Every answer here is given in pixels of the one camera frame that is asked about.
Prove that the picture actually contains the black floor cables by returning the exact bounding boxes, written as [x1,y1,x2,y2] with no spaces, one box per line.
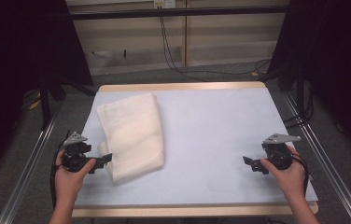
[159,15,274,83]

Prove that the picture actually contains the metal floor rail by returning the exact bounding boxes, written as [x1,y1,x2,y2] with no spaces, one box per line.
[281,91,351,224]
[0,102,66,224]

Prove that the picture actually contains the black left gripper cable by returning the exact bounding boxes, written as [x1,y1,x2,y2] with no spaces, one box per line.
[49,148,65,210]

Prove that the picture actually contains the wooden table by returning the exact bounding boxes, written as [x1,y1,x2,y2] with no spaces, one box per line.
[71,81,319,218]

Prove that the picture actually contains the black horizontal bar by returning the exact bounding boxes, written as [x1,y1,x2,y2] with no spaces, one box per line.
[70,5,290,21]

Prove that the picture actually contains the white wall socket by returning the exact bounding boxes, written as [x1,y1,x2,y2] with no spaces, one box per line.
[153,0,177,9]

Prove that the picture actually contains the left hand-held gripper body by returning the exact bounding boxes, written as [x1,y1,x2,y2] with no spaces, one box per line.
[61,131,100,174]

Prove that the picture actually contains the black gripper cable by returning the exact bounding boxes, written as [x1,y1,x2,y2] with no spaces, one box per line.
[290,153,310,198]
[49,148,65,210]

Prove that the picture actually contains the black cables by rail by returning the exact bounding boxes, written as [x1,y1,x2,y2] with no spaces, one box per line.
[283,88,316,129]

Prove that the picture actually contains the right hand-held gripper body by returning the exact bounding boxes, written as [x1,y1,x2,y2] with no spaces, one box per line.
[261,133,302,171]

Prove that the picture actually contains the person's right hand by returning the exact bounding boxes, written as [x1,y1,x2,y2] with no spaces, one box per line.
[260,146,307,200]

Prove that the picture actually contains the person's left hand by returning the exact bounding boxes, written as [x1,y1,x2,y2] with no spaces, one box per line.
[54,150,97,202]

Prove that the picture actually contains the black curtain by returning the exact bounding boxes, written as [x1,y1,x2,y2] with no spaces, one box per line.
[0,0,94,186]
[261,0,351,164]

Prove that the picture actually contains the light blue table mat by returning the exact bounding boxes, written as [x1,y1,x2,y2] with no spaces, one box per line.
[74,87,318,208]

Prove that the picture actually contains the white mesh laundry bag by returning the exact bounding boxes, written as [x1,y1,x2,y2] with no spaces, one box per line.
[96,92,165,184]

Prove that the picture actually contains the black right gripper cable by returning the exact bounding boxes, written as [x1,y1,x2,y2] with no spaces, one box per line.
[290,153,310,198]

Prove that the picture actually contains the black stand leg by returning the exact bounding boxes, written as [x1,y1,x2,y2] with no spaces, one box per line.
[38,81,52,131]

